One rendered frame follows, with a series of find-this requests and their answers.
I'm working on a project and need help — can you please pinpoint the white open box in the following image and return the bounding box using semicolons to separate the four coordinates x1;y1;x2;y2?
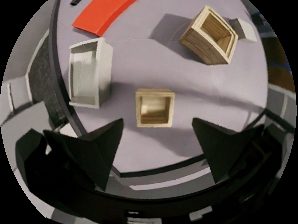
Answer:
69;37;113;109

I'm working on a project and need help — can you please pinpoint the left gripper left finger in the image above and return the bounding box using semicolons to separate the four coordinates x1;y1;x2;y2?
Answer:
43;118;124;192

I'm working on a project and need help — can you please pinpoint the orange-red flat rectangular block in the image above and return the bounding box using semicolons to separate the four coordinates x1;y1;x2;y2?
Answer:
72;0;137;37

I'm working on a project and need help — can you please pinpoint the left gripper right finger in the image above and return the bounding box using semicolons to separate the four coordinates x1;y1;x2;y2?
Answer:
192;117;265;184

